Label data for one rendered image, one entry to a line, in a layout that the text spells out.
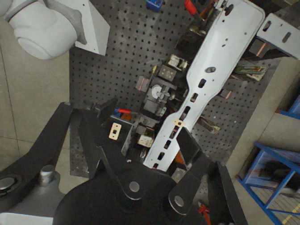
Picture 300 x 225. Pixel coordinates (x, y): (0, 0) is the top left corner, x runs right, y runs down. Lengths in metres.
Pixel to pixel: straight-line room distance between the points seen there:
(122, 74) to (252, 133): 2.22
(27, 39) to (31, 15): 0.09
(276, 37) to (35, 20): 1.10
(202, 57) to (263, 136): 2.15
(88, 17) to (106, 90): 0.47
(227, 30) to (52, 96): 2.16
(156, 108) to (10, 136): 2.79
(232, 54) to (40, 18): 0.89
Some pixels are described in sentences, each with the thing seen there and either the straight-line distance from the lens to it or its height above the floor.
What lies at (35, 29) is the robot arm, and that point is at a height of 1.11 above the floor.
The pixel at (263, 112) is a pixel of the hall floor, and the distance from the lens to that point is 2.45.
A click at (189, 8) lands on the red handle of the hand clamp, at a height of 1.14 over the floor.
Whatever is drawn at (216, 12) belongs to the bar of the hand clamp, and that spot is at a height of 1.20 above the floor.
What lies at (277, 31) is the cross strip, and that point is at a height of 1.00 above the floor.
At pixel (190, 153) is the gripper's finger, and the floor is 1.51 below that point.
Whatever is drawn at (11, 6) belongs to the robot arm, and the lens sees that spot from 0.76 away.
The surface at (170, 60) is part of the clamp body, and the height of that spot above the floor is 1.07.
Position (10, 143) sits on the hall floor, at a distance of 3.14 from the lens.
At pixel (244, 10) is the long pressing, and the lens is 0.83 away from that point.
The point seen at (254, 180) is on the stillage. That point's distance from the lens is 2.89.
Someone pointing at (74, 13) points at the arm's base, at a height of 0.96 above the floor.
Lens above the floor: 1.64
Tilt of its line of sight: 72 degrees down
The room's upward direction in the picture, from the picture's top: 179 degrees counter-clockwise
